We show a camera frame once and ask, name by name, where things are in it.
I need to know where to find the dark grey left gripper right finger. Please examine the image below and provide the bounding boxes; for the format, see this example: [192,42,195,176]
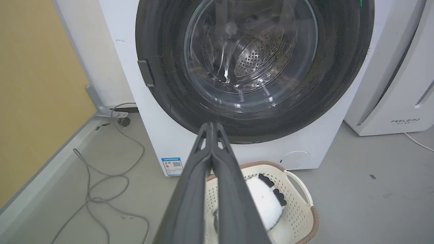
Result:
[211,122,272,244]

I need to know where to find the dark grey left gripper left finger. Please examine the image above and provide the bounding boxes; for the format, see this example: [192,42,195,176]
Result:
[153,122,213,244]

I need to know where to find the round black washing machine door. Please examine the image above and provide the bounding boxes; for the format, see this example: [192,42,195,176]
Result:
[135,0,375,145]

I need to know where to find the white washing machine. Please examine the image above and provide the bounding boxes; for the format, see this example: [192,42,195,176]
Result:
[98,0,398,177]

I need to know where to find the white black plush panda toy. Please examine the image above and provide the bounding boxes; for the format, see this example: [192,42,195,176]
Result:
[245,173,287,231]

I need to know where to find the blue energy label sticker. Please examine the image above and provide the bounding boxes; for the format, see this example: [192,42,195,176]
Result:
[161,157,184,177]

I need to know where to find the cream plastic laundry basket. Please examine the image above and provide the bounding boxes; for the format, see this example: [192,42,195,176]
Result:
[204,161,319,244]

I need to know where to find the white Feelbird appliance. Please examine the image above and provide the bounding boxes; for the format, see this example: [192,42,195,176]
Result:
[344,0,434,137]

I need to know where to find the grey power cable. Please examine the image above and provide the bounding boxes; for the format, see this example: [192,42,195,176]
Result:
[51,103,150,244]

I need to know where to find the white thin cable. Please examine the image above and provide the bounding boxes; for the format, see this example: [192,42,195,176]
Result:
[403,132,434,152]

